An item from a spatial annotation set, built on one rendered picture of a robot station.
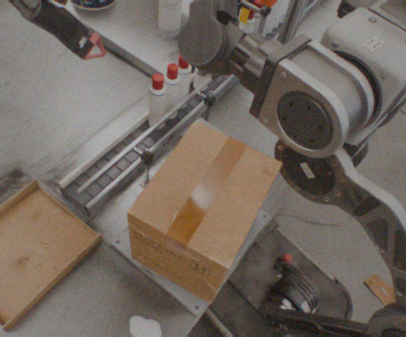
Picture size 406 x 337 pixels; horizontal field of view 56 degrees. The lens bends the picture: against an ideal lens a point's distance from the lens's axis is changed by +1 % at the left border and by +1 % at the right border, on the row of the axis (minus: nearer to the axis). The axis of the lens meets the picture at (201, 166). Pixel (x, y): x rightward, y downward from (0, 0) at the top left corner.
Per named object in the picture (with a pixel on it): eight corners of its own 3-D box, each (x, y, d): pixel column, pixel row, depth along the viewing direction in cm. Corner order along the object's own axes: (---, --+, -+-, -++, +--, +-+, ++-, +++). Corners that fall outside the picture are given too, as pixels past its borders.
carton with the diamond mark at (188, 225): (186, 176, 117) (195, 119, 94) (256, 213, 112) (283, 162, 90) (131, 258, 100) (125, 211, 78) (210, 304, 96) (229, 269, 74)
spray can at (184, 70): (178, 96, 131) (182, 47, 114) (190, 103, 130) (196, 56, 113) (168, 103, 128) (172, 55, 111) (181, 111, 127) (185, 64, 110)
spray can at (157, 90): (156, 115, 125) (157, 68, 108) (167, 124, 124) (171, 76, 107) (145, 124, 122) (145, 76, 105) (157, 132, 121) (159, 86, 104)
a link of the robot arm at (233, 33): (252, 38, 55) (264, 46, 60) (203, 3, 59) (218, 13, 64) (217, 90, 59) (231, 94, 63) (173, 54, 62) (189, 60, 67)
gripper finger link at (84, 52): (100, 33, 97) (74, 17, 89) (117, 48, 95) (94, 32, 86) (85, 55, 99) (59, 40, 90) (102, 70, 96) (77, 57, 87)
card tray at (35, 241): (38, 185, 111) (35, 178, 108) (103, 239, 105) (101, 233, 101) (-62, 263, 96) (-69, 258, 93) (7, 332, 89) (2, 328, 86)
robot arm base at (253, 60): (254, 120, 60) (275, 61, 50) (218, 91, 63) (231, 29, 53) (288, 96, 64) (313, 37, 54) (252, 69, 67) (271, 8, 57)
